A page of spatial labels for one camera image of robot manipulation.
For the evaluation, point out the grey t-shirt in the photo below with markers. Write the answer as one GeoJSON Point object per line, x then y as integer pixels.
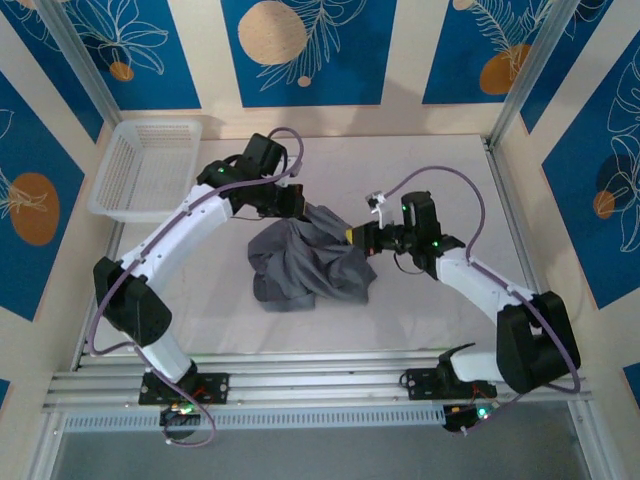
{"type": "Point", "coordinates": [310, 270]}

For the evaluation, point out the white plastic mesh basket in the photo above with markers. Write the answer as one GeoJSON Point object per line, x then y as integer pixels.
{"type": "Point", "coordinates": [145, 165]}

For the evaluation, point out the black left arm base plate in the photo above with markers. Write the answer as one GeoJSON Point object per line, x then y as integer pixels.
{"type": "Point", "coordinates": [220, 387]}

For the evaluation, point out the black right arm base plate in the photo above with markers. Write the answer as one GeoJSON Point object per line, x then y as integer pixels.
{"type": "Point", "coordinates": [415, 382]}

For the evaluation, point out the aluminium frame post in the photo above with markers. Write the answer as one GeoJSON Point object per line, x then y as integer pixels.
{"type": "Point", "coordinates": [539, 50]}
{"type": "Point", "coordinates": [77, 50]}

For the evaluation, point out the aluminium mounting rail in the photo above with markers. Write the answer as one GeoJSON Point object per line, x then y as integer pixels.
{"type": "Point", "coordinates": [310, 385]}

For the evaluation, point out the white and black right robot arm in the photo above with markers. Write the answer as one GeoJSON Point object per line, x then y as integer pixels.
{"type": "Point", "coordinates": [465, 280]}

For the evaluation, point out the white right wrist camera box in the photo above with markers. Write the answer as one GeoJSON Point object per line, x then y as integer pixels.
{"type": "Point", "coordinates": [384, 212]}

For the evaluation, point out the aluminium table side rail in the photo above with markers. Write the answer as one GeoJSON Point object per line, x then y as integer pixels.
{"type": "Point", "coordinates": [495, 160]}
{"type": "Point", "coordinates": [114, 235]}

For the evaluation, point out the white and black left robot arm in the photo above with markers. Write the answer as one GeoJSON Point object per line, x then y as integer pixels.
{"type": "Point", "coordinates": [175, 230]}

